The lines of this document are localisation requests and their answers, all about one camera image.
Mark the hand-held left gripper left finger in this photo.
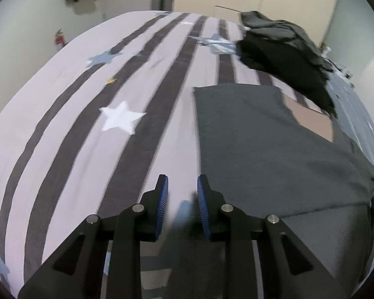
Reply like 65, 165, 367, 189
18, 174, 169, 299

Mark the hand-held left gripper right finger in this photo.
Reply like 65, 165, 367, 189
197, 174, 348, 299

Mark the grey shirt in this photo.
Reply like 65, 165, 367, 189
167, 83, 374, 299

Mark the striped patchwork bed cover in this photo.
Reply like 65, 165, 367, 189
0, 10, 374, 299

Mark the beige board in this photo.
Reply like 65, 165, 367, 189
282, 95, 335, 143

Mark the black garment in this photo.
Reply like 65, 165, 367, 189
236, 33, 338, 119

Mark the crumpled grey garment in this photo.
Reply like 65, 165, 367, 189
240, 10, 334, 72

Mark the red fire extinguisher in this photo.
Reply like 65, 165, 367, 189
54, 29, 66, 50

